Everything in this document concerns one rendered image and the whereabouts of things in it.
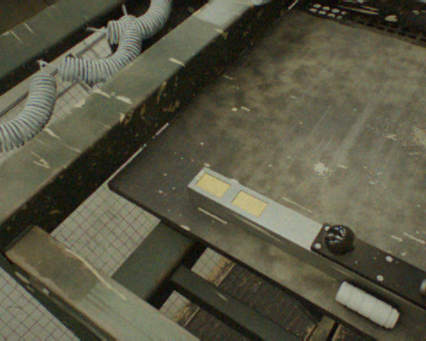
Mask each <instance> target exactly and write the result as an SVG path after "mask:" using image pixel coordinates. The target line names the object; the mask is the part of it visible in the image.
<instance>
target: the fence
mask: <svg viewBox="0 0 426 341"><path fill-rule="evenodd" d="M205 174H208V175H211V176H212V177H214V178H218V179H219V180H221V181H222V182H225V183H226V184H228V185H229V189H227V190H226V192H225V193H224V194H223V196H222V197H221V198H220V197H218V196H215V195H214V194H212V193H209V192H207V190H205V189H202V188H200V187H199V186H196V184H197V182H199V181H200V179H201V178H202V177H203V175H205ZM187 189H188V193H189V200H190V201H192V202H194V203H196V204H198V205H200V206H201V207H203V208H204V209H206V210H210V211H211V212H212V213H214V214H217V215H218V216H219V217H221V218H224V219H225V220H227V221H230V222H231V223H233V224H234V225H236V226H238V227H239V228H243V229H244V230H246V231H247V232H250V233H251V234H253V235H256V236H257V237H258V238H260V239H263V240H265V241H266V242H269V243H270V244H271V245H273V246H275V247H277V248H279V249H280V250H283V251H285V252H286V253H289V254H290V255H292V256H293V257H296V258H298V259H300V260H302V261H304V263H306V264H309V265H310V266H312V267H315V268H317V269H318V270H319V271H321V272H323V273H324V274H327V275H329V276H331V277H332V278H335V279H337V280H338V281H339V282H348V283H349V284H352V285H353V286H354V288H359V289H361V290H363V291H365V292H366V293H368V294H369V295H372V296H374V297H376V298H377V299H380V300H381V301H383V302H385V303H387V305H391V308H394V309H397V310H398V311H397V313H400V314H401V315H403V316H406V317H407V318H408V319H409V320H412V321H415V322H417V323H419V324H420V325H422V326H424V327H425V328H426V311H425V310H423V309H421V308H420V307H419V306H417V305H413V304H412V303H410V302H407V301H406V300H405V299H404V298H401V297H398V296H397V295H394V294H392V293H391V292H390V291H388V290H386V289H384V288H381V287H379V286H377V284H373V283H372V282H371V281H367V280H366V279H364V278H363V277H360V276H359V275H357V274H354V273H353V272H351V271H349V270H347V269H345V268H344V267H341V266H339V265H338V264H335V263H334V262H332V261H331V260H328V259H326V258H324V257H322V256H320V255H319V254H318V253H314V252H313V251H311V244H312V243H313V241H314V239H315V237H316V236H317V235H318V232H319V231H320V229H321V227H322V226H323V225H321V224H319V223H318V222H316V221H313V220H311V219H310V218H307V217H305V216H304V215H302V214H299V213H297V212H295V211H293V210H290V209H289V208H287V207H284V206H282V205H281V204H279V203H276V202H275V201H273V200H270V199H268V198H267V197H265V196H262V195H261V194H259V193H256V192H254V191H253V190H250V189H247V188H246V187H244V186H241V185H240V184H238V183H236V182H233V181H232V180H230V179H228V178H226V177H224V176H222V175H219V174H218V173H216V172H214V171H212V170H210V169H208V168H203V169H202V170H201V171H200V173H199V174H198V175H196V177H195V178H194V179H193V181H192V182H190V183H189V186H187ZM240 191H242V192H243V193H247V194H249V195H250V196H254V197H255V198H257V200H261V201H262V202H264V203H268V205H267V207H265V209H264V211H263V212H262V213H261V215H260V217H259V218H258V217H256V216H254V215H253V214H250V213H248V212H247V211H246V210H243V209H241V208H240V207H236V206H235V205H233V200H235V198H236V196H237V195H238V194H239V193H240Z"/></svg>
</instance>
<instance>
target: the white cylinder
mask: <svg viewBox="0 0 426 341"><path fill-rule="evenodd" d="M335 300H336V301H338V302H340V303H342V304H343V305H346V306H348V307H349V308H350V309H352V310H354V311H357V312H358V313H360V314H362V315H363V316H366V317H368V318H369V320H372V321H374V322H375V323H378V324H380V326H384V327H386V328H387V329H388V328H389V327H390V328H391V329H392V328H393V327H394V324H395V323H396V321H397V319H398V315H399V313H397V311H398V310H397V309H394V308H391V305H387V303H385V302H383V301H381V300H380V299H377V298H376V297H374V296H372V295H369V294H368V293H366V292H365V291H363V290H361V289H359V288H354V286H353V285H352V284H349V283H348V282H343V283H342V286H341V288H340V289H339V290H338V293H337V295H336V297H335Z"/></svg>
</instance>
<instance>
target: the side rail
mask: <svg viewBox="0 0 426 341"><path fill-rule="evenodd" d="M6 256H8V258H9V259H11V260H12V261H13V262H14V263H16V264H17V265H18V266H20V267H21V268H22V269H24V270H25V271H27V273H28V274H29V275H30V276H31V277H30V279H29V281H30V282H31V284H32V285H34V286H35V288H38V290H39V291H42V293H43V294H44V295H45V296H47V297H48V298H50V299H51V301H53V302H55V304H57V305H58V306H60V307H61V308H62V309H64V310H65V311H66V312H67V313H69V314H70V315H71V316H73V317H74V318H75V319H76V320H78V321H79V322H80V323H81V324H82V325H83V326H84V327H86V328H87V329H88V330H90V331H91V332H92V333H94V334H95V335H96V336H98V337H100V338H101V340H102V341H201V339H200V338H198V337H197V336H195V335H193V334H192V333H191V332H190V331H187V330H186V329H185V328H183V327H182V326H180V325H179V324H177V323H176V322H175V321H173V320H172V319H171V318H169V317H168V316H166V315H165V314H164V313H162V312H161V311H159V310H157V309H156V308H154V306H151V305H150V304H149V303H147V302H146V301H145V300H144V299H142V298H140V297H139V296H137V295H136V294H135V293H133V292H131V291H130V290H129V289H126V287H124V286H123V285H121V283H119V282H117V281H116V280H115V279H113V278H112V277H110V276H109V275H108V274H105V272H103V271H101V270H100V269H98V268H97V267H96V266H95V265H93V264H91V263H90V262H89V261H88V260H86V259H84V258H83V257H80V255H79V254H77V253H75V252H74V251H73V250H71V249H69V248H68V246H66V245H65V244H63V243H62V242H59V240H57V239H55V238H54V237H53V236H51V235H49V234H48V233H47V232H45V231H44V230H43V229H42V228H40V227H39V226H34V228H32V229H31V231H30V232H28V233H27V234H26V235H25V236H24V238H21V239H20V241H19V242H17V244H15V245H14V246H13V247H12V248H11V249H10V250H8V251H6Z"/></svg>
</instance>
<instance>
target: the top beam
mask: <svg viewBox="0 0 426 341"><path fill-rule="evenodd" d="M295 1H296V0H274V1H271V2H270V3H267V4H260V5H256V4H252V3H251V1H249V0H211V1H209V2H208V3H207V4H205V5H204V6H203V7H202V8H201V9H200V10H199V11H197V12H196V13H194V14H193V15H191V16H190V18H188V19H186V20H185V21H184V22H182V23H181V24H180V25H179V26H177V27H176V28H175V29H172V31H171V32H169V33H168V34H167V35H166V36H165V37H163V38H162V39H160V40H159V41H158V42H157V43H155V44H154V45H153V46H150V48H149V49H148V50H146V51H145V52H143V53H141V54H140V55H139V57H136V58H135V59H134V60H133V61H132V62H131V63H130V64H128V65H127V66H125V68H122V70H121V71H119V72H118V73H117V74H115V75H113V76H112V77H111V78H110V79H108V80H107V81H106V82H105V83H103V84H102V85H101V86H99V87H98V88H97V90H94V91H93V93H91V94H90V95H88V96H87V97H85V98H84V99H83V100H81V101H80V102H79V103H78V104H76V105H75V106H74V107H72V108H71V109H69V111H67V112H66V113H65V114H64V115H62V116H61V117H60V118H59V119H57V120H56V121H55V122H53V123H52V124H51V125H49V126H48V127H47V128H46V129H44V130H43V131H41V132H40V133H38V134H37V136H34V138H33V139H31V140H30V141H29V142H28V143H26V144H25V145H24V146H23V147H21V148H20V149H19V150H16V152H15V153H14V154H12V155H10V157H7V158H6V160H5V161H3V162H2V163H0V258H2V259H4V260H5V261H6V263H9V264H10V265H11V266H12V265H17V264H16V263H14V262H13V261H12V260H11V259H9V258H8V256H6V246H7V245H9V244H10V242H12V241H13V240H14V239H15V238H17V236H18V235H19V234H20V233H22V232H23V231H24V230H25V229H26V228H28V227H29V226H30V225H33V226H36V225H38V224H39V225H41V228H42V229H43V230H44V231H45V232H47V233H48V234H51V232H53V231H54V230H55V229H56V228H58V227H59V225H61V224H62V222H63V221H65V220H66V218H68V217H69V216H70V215H71V214H73V212H74V211H75V210H76V209H77V208H78V207H79V206H80V205H81V204H82V203H84V202H85V201H86V200H87V199H88V198H89V197H90V196H91V195H92V194H93V193H94V192H95V191H97V189H99V188H100V186H102V185H103V184H104V182H106V181H107V179H108V178H111V176H112V175H114V173H115V172H116V171H118V169H119V168H121V167H122V165H124V164H125V163H126V162H127V161H129V159H130V158H131V157H132V156H133V155H134V154H135V153H136V152H137V151H138V150H139V149H140V148H141V147H142V146H143V145H144V144H145V143H146V142H147V141H148V140H149V139H151V138H152V137H153V136H154V135H155V134H156V133H157V132H158V131H159V130H160V129H161V128H162V127H164V125H165V124H167V123H168V121H170V120H171V118H172V117H174V116H175V114H178V112H179V111H180V110H182V108H183V107H185V105H186V104H187V103H189V101H191V100H192V99H193V98H194V97H195V96H196V95H197V94H198V93H199V92H200V91H201V90H202V89H204V88H205V87H206V86H207V85H208V84H209V83H210V82H211V81H212V80H213V79H214V78H215V77H216V76H218V75H219V74H220V73H221V72H222V71H223V70H224V69H225V68H226V67H227V66H228V65H229V64H231V63H232V62H233V60H235V59H236V57H238V56H239V55H240V53H242V52H243V51H244V50H246V49H247V47H248V46H250V44H251V43H253V42H254V40H255V39H257V38H258V37H259V36H260V35H261V34H262V33H264V31H265V30H266V29H267V28H268V27H269V26H271V25H272V23H273V22H275V20H276V19H278V18H279V16H280V15H281V14H282V13H283V12H285V11H286V10H287V9H288V8H289V7H290V6H291V5H292V4H293V3H294V2H295Z"/></svg>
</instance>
